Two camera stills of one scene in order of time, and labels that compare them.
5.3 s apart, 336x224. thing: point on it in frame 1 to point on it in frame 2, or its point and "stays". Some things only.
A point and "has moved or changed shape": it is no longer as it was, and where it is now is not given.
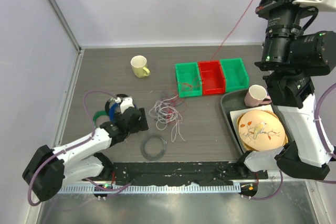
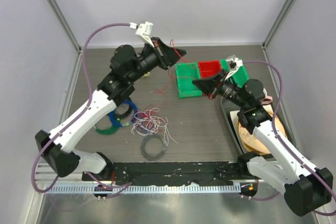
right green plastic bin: [236, 76] stays
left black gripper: [140, 127] to [164, 53]
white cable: [165, 111] has moved or changed shape
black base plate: [158, 173] stays
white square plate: [234, 115] stays
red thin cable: [184, 86] to [172, 40]
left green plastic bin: [189, 80] stays
